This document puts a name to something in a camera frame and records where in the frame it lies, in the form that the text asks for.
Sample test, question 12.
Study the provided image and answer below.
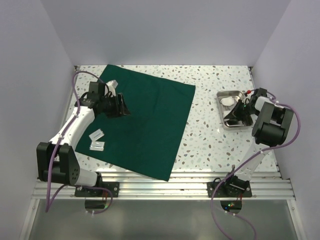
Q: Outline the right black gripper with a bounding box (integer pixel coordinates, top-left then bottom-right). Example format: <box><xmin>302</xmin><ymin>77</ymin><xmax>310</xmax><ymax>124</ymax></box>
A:
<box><xmin>224</xmin><ymin>99</ymin><xmax>260</xmax><ymax>122</ymax></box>

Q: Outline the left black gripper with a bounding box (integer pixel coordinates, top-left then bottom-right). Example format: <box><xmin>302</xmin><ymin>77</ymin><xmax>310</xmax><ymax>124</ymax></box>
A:
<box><xmin>99</xmin><ymin>92</ymin><xmax>130</xmax><ymax>119</ymax></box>

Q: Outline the white gauze pad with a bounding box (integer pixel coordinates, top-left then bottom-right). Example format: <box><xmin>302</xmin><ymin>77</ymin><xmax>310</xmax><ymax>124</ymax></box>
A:
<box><xmin>220</xmin><ymin>96</ymin><xmax>235</xmax><ymax>107</ymax></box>
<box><xmin>223</xmin><ymin>110</ymin><xmax>234</xmax><ymax>120</ymax></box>

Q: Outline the stainless steel tray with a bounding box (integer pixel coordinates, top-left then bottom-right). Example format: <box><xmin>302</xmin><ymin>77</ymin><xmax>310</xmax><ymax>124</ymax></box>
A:
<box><xmin>216</xmin><ymin>90</ymin><xmax>253</xmax><ymax>131</ymax></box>

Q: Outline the white labelled packet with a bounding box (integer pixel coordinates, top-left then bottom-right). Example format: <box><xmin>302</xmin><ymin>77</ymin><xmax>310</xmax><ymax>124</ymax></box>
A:
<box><xmin>89</xmin><ymin>129</ymin><xmax>105</xmax><ymax>142</ymax></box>

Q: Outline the green surgical drape cloth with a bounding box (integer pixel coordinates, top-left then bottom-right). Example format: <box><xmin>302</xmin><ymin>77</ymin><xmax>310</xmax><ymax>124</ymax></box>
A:
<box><xmin>76</xmin><ymin>65</ymin><xmax>196</xmax><ymax>181</ymax></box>

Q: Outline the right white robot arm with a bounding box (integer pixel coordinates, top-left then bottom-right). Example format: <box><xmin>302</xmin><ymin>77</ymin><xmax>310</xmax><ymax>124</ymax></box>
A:
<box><xmin>221</xmin><ymin>88</ymin><xmax>294</xmax><ymax>197</ymax></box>

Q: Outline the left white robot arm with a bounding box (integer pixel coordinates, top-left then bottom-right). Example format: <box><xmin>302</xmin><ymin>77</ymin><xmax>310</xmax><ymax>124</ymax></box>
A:
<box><xmin>36</xmin><ymin>80</ymin><xmax>130</xmax><ymax>197</ymax></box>

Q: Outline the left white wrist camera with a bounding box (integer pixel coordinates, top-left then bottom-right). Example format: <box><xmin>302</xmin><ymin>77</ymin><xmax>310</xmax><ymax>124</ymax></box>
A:
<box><xmin>106</xmin><ymin>79</ymin><xmax>118</xmax><ymax>96</ymax></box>

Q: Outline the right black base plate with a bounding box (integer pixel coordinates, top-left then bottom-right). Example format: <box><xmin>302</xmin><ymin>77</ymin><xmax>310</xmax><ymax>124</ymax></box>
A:
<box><xmin>206</xmin><ymin>175</ymin><xmax>253</xmax><ymax>198</ymax></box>

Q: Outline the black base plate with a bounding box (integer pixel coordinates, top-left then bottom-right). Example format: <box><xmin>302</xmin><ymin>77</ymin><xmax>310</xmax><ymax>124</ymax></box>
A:
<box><xmin>206</xmin><ymin>175</ymin><xmax>253</xmax><ymax>198</ymax></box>
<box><xmin>74</xmin><ymin>181</ymin><xmax>120</xmax><ymax>198</ymax></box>

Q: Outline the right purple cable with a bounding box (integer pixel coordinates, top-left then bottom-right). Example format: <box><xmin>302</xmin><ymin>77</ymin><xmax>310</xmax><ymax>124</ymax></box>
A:
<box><xmin>209</xmin><ymin>91</ymin><xmax>301</xmax><ymax>240</ymax></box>

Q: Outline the purple cable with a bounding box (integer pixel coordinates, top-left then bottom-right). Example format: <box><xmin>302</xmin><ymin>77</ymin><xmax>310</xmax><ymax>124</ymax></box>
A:
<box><xmin>209</xmin><ymin>91</ymin><xmax>301</xmax><ymax>240</ymax></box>
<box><xmin>44</xmin><ymin>70</ymin><xmax>113</xmax><ymax>216</ymax></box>

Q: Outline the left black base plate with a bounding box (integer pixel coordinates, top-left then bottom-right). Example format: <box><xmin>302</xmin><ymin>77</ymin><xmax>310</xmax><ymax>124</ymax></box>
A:
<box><xmin>74</xmin><ymin>181</ymin><xmax>120</xmax><ymax>198</ymax></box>

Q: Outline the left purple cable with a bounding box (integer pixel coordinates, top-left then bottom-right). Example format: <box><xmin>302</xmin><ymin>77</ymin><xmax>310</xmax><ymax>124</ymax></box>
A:
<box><xmin>44</xmin><ymin>70</ymin><xmax>113</xmax><ymax>216</ymax></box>

